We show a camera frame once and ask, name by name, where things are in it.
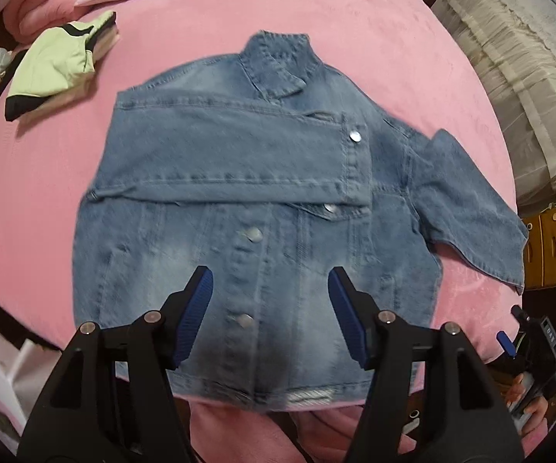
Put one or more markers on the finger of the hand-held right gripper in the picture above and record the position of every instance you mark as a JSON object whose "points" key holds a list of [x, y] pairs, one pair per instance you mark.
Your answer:
{"points": [[521, 317], [506, 343]]}

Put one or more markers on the person's right hand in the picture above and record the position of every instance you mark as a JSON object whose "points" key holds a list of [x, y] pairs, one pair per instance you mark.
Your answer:
{"points": [[534, 412]]}

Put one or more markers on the blue denim jacket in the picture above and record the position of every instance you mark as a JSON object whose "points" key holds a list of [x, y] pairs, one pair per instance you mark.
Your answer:
{"points": [[239, 154]]}

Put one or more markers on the pink fleece bed blanket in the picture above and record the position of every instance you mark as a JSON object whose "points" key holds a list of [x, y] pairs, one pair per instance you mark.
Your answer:
{"points": [[379, 33]]}

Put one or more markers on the white lace curtain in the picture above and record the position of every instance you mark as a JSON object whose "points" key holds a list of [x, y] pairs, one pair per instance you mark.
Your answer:
{"points": [[524, 82]]}

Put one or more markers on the wooden drawer cabinet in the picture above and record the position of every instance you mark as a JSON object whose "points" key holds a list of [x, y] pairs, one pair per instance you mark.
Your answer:
{"points": [[555, 246]]}

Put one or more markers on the folded lime green garment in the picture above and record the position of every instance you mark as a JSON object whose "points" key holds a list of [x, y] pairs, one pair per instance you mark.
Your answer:
{"points": [[51, 67]]}

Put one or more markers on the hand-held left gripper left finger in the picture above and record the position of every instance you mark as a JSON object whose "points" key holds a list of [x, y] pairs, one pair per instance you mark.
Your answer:
{"points": [[193, 318]]}

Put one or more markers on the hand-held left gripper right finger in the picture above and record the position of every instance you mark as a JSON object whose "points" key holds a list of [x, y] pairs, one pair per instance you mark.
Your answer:
{"points": [[350, 318]]}

